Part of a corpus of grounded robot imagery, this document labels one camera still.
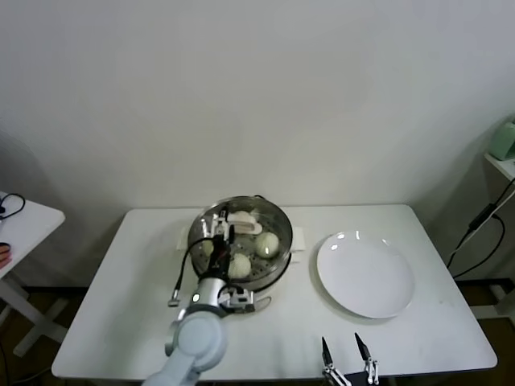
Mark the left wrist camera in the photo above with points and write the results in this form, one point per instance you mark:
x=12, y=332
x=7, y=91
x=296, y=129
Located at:
x=239, y=299

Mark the white side table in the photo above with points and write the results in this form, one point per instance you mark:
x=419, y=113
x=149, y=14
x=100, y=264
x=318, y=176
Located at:
x=501, y=165
x=32, y=225

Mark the stainless steel steamer basket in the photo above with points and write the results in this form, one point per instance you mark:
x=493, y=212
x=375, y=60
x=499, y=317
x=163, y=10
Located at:
x=281, y=229

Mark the white steamed baozi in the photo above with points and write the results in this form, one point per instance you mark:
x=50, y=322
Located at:
x=241, y=215
x=241, y=266
x=207, y=247
x=268, y=245

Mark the glass pot lid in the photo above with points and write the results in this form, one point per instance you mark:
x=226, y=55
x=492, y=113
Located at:
x=273, y=225

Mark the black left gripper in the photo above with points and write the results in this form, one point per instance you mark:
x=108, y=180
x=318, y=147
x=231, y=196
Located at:
x=220, y=257

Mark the green box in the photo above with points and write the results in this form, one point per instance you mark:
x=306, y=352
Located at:
x=505, y=138

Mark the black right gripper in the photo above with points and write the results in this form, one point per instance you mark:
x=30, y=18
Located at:
x=362, y=380

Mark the cream electric cooker pot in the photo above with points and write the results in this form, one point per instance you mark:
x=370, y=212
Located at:
x=277, y=281

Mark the white round plate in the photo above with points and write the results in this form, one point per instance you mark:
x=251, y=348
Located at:
x=362, y=277

